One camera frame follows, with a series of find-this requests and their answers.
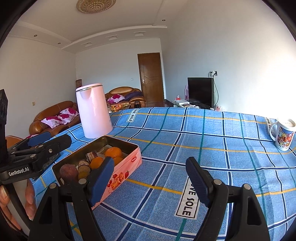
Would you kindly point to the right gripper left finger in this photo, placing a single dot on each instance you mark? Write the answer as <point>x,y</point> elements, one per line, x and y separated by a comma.
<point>51,221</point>

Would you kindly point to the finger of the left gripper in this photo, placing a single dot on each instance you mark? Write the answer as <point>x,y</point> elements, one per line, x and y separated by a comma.
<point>37,138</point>
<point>43,151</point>

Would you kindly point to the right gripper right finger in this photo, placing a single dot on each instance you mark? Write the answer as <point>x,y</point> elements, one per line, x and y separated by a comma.
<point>247,221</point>

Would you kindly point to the purple passion fruit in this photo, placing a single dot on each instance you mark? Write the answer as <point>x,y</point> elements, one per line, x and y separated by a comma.
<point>69,173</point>

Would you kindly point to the smaller orange mandarin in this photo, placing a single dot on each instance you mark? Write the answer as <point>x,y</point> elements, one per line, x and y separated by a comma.
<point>96,163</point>

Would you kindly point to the large orange mandarin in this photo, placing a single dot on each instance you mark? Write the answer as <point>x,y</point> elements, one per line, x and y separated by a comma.
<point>113,152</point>

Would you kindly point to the tan longan fruit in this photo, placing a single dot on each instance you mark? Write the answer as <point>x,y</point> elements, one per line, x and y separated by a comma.
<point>83,174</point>

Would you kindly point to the small orange kumquat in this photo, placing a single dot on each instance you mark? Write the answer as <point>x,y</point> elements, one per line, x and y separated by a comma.
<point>117,160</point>

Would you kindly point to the person's left hand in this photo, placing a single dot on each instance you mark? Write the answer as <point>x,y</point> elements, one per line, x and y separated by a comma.
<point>30,205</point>

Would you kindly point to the brown leather sofa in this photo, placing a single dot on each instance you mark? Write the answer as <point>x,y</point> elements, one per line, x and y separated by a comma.
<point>38,127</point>

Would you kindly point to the red white floral cushion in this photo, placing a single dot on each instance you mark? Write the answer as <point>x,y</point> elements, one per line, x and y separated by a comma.
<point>63,118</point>

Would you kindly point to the pink electric kettle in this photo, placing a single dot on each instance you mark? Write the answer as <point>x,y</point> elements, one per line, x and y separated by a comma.
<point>93,112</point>

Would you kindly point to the pink biscuit tin box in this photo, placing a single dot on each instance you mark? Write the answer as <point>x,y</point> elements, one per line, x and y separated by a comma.
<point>101,182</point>

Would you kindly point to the blue plaid tablecloth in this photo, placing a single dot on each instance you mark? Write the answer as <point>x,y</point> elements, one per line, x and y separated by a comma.
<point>186,174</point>

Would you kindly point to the coffee table with items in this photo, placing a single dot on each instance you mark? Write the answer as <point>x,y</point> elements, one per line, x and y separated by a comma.
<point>118,106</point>

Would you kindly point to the white printed mug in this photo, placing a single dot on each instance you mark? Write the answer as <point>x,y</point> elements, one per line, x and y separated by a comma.
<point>282,133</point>

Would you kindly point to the brown leather armchair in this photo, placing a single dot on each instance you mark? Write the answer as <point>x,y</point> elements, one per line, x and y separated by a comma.
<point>126,95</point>

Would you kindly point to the black television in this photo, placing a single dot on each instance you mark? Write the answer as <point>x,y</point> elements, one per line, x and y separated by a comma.
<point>201,91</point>

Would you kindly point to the brown interior door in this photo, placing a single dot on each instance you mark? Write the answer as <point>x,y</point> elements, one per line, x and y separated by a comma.
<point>151,78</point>

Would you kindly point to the round ceiling lamp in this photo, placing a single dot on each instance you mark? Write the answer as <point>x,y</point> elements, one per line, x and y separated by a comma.
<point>94,6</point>

